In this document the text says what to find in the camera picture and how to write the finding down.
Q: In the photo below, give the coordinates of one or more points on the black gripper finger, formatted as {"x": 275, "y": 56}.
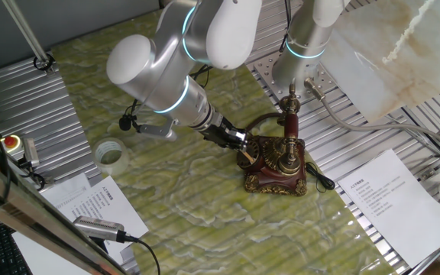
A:
{"x": 239, "y": 146}
{"x": 241, "y": 134}

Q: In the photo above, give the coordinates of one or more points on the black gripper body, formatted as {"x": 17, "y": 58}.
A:
{"x": 218, "y": 131}

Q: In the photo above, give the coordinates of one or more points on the short wooden stick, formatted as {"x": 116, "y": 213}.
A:
{"x": 248, "y": 156}

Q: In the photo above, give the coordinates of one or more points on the antique red rotary phone base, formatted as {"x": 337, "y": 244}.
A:
{"x": 269, "y": 179}

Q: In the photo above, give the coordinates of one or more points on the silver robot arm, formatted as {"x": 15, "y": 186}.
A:
{"x": 151, "y": 72}

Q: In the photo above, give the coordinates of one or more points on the brass and red phone handset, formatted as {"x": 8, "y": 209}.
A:
{"x": 290, "y": 126}

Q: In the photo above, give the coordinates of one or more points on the green marble pattern mat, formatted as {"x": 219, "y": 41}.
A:
{"x": 166, "y": 198}

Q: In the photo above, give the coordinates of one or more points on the clear packing tape roll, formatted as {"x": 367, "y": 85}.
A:
{"x": 98, "y": 160}

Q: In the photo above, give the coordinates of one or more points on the printed instruction paper sheet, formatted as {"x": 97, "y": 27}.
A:
{"x": 403, "y": 206}
{"x": 101, "y": 206}

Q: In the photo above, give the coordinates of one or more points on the paper sheet with table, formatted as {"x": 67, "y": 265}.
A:
{"x": 65, "y": 189}

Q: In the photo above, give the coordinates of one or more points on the white marble pattern sheet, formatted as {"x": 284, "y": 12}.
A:
{"x": 395, "y": 46}

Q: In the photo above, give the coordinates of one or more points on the small grey box device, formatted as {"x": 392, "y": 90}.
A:
{"x": 31, "y": 153}

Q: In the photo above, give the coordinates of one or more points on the metal stand rod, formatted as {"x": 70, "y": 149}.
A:
{"x": 25, "y": 30}

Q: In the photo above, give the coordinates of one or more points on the wrist camera bracket black knob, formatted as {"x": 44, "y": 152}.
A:
{"x": 155, "y": 130}

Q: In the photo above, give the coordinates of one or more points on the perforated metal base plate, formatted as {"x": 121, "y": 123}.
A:
{"x": 266, "y": 72}

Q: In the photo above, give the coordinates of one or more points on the silver camera device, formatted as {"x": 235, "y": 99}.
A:
{"x": 98, "y": 228}

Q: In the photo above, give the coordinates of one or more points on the metal frame bar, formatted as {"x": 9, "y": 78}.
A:
{"x": 33, "y": 217}

